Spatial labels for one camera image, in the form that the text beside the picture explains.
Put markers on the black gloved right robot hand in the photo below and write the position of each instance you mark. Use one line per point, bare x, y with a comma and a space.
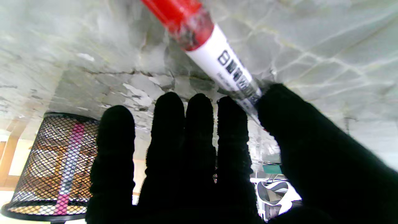
217, 174

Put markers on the black mesh pen cup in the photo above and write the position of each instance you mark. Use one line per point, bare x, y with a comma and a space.
53, 168

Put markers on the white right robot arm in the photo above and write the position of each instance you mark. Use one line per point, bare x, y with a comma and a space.
275, 196

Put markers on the teal binder clip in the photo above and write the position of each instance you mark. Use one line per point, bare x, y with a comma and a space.
273, 169

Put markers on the white marker with red cap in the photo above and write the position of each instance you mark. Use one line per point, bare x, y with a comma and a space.
208, 46

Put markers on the pink and white pen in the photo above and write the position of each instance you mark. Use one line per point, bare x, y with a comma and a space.
68, 168

